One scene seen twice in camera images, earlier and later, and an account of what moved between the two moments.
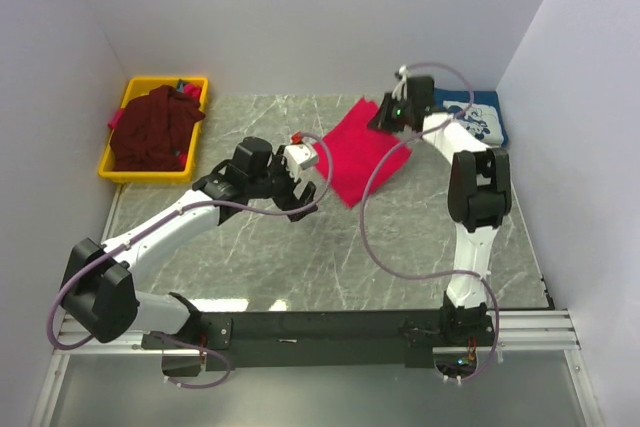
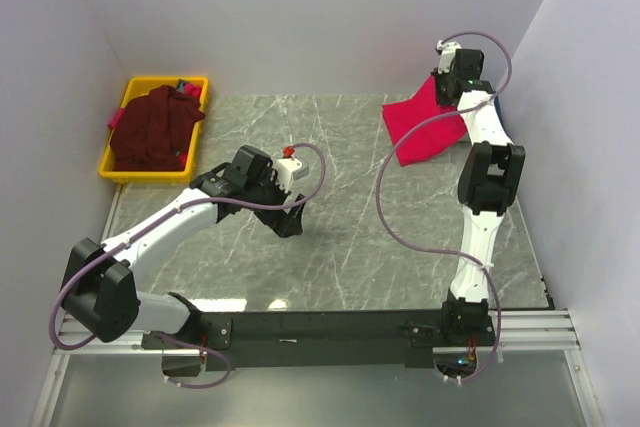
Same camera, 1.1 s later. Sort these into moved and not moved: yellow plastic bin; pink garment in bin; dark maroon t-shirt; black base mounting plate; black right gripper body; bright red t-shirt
Moved: bright red t-shirt; black right gripper body
Not moved: pink garment in bin; black base mounting plate; dark maroon t-shirt; yellow plastic bin
